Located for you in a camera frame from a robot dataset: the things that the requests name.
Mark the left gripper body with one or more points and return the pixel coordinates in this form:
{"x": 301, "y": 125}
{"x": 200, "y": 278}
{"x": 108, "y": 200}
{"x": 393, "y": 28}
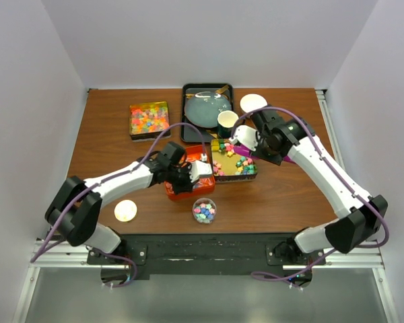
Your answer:
{"x": 180, "y": 177}

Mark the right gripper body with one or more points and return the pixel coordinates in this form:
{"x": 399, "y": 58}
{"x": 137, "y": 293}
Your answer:
{"x": 264, "y": 151}

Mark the orange plastic candy box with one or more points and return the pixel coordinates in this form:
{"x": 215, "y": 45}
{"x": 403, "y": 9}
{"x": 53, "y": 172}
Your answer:
{"x": 202, "y": 187}

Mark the purple plastic scoop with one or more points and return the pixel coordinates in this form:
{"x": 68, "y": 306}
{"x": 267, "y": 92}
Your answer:
{"x": 245, "y": 152}

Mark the clear glass jar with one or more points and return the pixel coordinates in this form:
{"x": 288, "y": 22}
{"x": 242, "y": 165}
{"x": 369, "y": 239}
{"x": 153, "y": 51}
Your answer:
{"x": 204, "y": 210}

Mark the star candy tin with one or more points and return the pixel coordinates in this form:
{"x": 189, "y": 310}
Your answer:
{"x": 228, "y": 166}

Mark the gummy candy tin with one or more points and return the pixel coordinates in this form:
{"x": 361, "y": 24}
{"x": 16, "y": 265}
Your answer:
{"x": 148, "y": 120}

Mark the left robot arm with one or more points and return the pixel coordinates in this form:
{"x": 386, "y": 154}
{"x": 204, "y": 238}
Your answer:
{"x": 75, "y": 209}

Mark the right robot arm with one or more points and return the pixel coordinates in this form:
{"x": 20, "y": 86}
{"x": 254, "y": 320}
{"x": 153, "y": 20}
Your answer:
{"x": 359, "y": 214}

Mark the white ceramic bowl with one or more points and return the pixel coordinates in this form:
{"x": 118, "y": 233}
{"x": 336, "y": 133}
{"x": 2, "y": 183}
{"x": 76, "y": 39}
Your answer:
{"x": 251, "y": 102}

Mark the dark green mug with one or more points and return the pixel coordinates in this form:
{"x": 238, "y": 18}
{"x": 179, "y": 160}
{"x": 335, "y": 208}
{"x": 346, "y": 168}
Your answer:
{"x": 225, "y": 123}

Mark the blue-grey ceramic plate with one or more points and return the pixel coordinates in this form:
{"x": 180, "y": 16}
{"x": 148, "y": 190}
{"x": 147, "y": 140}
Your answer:
{"x": 203, "y": 108}

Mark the gold spoon on tray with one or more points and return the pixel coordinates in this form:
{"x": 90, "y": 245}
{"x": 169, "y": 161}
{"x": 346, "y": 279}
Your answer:
{"x": 218, "y": 91}

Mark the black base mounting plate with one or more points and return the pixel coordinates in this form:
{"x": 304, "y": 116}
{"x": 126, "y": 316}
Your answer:
{"x": 213, "y": 254}

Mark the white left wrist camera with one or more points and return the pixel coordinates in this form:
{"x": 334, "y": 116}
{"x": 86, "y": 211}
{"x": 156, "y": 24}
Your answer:
{"x": 200, "y": 168}

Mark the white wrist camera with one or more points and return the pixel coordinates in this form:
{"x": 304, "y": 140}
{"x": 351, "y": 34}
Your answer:
{"x": 245, "y": 138}
{"x": 200, "y": 168}

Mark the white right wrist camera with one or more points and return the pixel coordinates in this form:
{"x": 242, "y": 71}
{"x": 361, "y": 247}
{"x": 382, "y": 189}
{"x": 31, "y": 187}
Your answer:
{"x": 245, "y": 138}

